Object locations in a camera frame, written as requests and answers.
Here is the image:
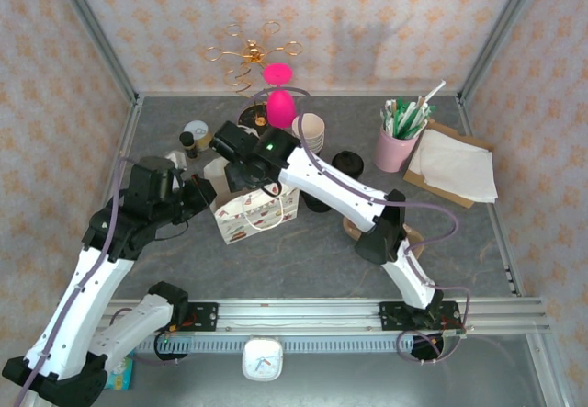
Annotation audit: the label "white printed paper gift bag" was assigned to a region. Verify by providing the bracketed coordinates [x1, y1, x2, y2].
[203, 158, 300, 246]

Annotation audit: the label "black cup lid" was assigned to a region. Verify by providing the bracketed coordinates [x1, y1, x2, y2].
[331, 149, 365, 181]

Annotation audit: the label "brown pulp cup carrier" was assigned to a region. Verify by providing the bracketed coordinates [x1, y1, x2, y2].
[343, 217, 426, 261]

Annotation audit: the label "small dark bottle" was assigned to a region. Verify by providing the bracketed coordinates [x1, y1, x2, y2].
[178, 130, 199, 160]

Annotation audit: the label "pink plastic goblet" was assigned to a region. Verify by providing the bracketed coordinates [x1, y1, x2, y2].
[261, 62, 298, 128]

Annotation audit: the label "silver tin can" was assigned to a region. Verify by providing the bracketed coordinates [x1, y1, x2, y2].
[183, 119, 215, 153]

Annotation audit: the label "stack of paper cups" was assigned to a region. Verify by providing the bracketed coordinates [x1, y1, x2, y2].
[291, 112, 326, 154]

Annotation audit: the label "pink straw holder cup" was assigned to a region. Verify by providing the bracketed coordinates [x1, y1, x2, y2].
[372, 126, 422, 175]

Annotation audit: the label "green white striped straw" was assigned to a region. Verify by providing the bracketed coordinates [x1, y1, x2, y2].
[399, 103, 431, 140]

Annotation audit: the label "white square clock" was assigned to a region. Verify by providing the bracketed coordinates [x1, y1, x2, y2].
[242, 336, 284, 383]

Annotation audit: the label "blue wet wipes packet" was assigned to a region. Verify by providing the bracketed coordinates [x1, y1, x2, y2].
[103, 354, 135, 390]

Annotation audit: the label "white napkins on cardboard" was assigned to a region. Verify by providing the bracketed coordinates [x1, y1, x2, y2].
[402, 119, 496, 209]

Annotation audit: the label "long white wrapped straw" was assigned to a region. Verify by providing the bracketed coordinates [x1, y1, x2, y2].
[415, 79, 447, 121]

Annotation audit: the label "white paper napkins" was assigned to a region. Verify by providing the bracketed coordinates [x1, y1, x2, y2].
[407, 129, 500, 204]

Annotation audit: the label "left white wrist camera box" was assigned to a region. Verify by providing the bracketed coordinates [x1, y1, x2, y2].
[163, 149, 189, 172]

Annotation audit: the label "gold wire cup rack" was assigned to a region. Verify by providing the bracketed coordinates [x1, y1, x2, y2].
[204, 20, 304, 142]

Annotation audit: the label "aluminium mounting rail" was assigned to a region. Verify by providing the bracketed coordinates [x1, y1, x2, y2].
[103, 297, 552, 334]

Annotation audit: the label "aluminium frame post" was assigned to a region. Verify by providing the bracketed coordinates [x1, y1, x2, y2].
[457, 0, 546, 103]
[50, 0, 141, 105]

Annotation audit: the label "grey slotted cable tray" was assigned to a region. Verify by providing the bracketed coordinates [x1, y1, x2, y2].
[132, 335, 447, 353]

